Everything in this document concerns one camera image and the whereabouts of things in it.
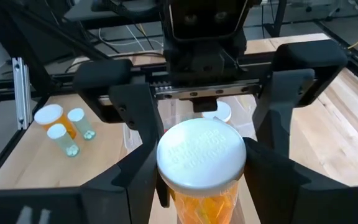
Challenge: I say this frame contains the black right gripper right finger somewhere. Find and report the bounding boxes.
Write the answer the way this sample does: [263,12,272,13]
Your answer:
[243,136,358,224]

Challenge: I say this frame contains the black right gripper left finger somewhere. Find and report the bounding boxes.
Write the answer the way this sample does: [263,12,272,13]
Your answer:
[0,141,171,224]

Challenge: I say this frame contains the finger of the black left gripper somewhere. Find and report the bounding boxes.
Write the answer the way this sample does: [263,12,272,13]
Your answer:
[252,39,349,158]
[72,58,167,149]

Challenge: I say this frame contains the orange pill bottle white cap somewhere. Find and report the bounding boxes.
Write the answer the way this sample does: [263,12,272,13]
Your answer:
[34,103,78,141]
[201,100,232,124]
[156,118,248,224]

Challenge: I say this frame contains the clear plastic bin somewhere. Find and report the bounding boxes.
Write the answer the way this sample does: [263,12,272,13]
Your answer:
[121,95,260,150]

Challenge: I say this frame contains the small green bottle white cap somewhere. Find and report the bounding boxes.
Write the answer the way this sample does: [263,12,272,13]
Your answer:
[46,123,81,158]
[67,107,97,141]

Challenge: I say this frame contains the black desk leg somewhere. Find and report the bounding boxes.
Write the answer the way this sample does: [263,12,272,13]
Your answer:
[264,0,288,38]

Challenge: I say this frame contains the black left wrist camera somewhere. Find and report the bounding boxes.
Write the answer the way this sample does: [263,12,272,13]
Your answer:
[162,0,251,43]

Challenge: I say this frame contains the silver aluminium post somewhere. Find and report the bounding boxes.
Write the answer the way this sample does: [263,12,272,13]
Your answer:
[12,57,34,131]

